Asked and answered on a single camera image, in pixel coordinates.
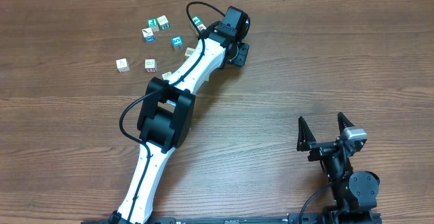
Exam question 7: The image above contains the wooden block dark green side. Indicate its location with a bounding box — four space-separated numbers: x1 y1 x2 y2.
157 15 170 31

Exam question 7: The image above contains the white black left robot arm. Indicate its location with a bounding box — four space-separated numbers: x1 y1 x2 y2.
108 6 251 224

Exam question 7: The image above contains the green number four block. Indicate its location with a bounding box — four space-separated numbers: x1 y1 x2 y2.
191 16 202 28

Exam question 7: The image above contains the wooden block far left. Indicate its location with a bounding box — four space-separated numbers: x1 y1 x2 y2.
116 58 130 73

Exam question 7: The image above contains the wooden block blue side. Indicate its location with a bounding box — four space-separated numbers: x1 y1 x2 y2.
142 28 155 43

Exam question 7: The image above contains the wooden block beside four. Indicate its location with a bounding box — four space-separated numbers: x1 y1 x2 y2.
197 24 206 31

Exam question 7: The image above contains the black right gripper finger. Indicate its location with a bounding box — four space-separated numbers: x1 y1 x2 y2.
337 112 355 136
296 116 316 151

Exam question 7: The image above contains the wooden block red side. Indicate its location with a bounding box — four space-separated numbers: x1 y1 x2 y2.
144 59 157 73

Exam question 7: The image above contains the wooden block yellow pattern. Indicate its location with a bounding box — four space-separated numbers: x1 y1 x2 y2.
184 48 195 60

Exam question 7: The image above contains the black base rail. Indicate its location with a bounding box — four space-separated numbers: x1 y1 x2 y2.
81 213 382 224

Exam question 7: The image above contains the blue number five block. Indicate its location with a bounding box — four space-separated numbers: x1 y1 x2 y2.
171 35 183 50

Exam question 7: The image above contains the green letter block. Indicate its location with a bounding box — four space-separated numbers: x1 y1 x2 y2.
147 18 159 32

